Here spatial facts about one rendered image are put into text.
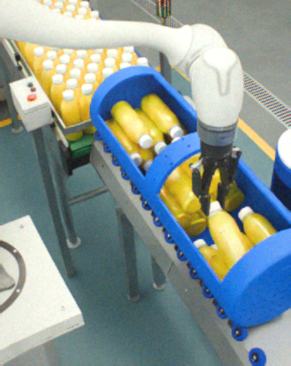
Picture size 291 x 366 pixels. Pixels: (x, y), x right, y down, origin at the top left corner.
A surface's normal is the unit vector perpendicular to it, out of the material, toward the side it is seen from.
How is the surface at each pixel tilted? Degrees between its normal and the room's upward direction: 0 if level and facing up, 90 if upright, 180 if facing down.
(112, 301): 0
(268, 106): 0
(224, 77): 77
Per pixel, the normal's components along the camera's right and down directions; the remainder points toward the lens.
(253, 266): -0.53, -0.42
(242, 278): -0.71, -0.22
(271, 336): -0.04, -0.73
